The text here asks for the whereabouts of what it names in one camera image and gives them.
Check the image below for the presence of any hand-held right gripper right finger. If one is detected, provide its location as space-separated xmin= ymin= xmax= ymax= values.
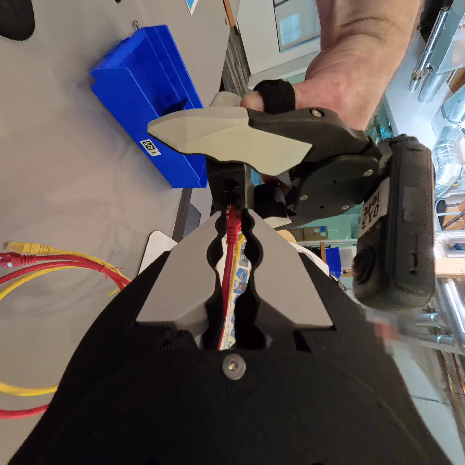
xmin=234 ymin=209 xmax=334 ymax=350

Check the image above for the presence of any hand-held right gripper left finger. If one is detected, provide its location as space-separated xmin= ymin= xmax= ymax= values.
xmin=135 ymin=211 xmax=227 ymax=340

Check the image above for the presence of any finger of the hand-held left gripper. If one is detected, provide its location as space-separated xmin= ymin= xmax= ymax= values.
xmin=147 ymin=107 xmax=314 ymax=176

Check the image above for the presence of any black network switch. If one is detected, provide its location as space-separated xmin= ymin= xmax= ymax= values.
xmin=206 ymin=158 xmax=247 ymax=212

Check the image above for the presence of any red ethernet cable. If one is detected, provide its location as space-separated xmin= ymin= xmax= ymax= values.
xmin=0 ymin=205 xmax=243 ymax=420

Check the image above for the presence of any blue plastic bin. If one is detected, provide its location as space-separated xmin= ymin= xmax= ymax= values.
xmin=90 ymin=25 xmax=209 ymax=189

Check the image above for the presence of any yellow ethernet cable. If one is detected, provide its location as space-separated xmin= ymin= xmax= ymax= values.
xmin=0 ymin=234 xmax=248 ymax=397

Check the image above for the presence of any person's left hand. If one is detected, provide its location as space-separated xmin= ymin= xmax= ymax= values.
xmin=240 ymin=20 xmax=416 ymax=132

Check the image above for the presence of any white mounting plate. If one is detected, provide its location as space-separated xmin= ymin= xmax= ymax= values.
xmin=138 ymin=231 xmax=179 ymax=275

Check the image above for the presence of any laminated instruction sheet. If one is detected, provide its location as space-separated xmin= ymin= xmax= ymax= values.
xmin=217 ymin=251 xmax=252 ymax=350

